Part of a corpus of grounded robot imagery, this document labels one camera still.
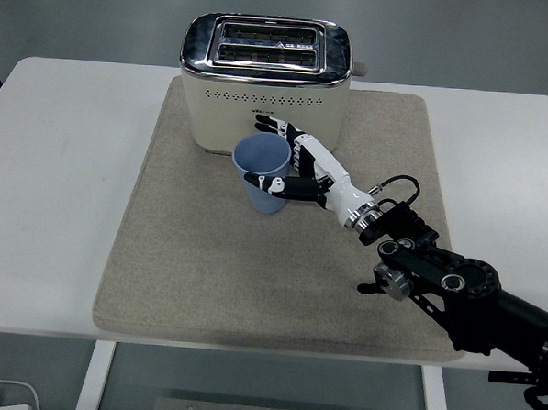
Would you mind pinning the cream toaster with chrome lid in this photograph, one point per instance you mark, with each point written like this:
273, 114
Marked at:
261, 89

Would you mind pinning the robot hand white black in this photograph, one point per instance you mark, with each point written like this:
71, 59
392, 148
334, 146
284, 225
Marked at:
343, 195

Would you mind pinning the white table leg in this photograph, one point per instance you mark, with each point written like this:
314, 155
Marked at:
436, 402
94, 379

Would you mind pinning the beige fabric mat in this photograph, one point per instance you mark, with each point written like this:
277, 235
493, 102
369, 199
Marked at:
206, 266

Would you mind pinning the blue ribbed plastic cup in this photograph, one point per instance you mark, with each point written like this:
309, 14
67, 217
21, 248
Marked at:
260, 154

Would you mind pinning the black table control panel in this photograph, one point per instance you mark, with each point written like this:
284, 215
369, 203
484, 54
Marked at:
508, 377

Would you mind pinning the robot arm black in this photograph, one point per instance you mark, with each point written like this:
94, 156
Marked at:
472, 279

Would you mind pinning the white plastic tray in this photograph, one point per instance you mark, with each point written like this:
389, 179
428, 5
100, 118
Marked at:
20, 396

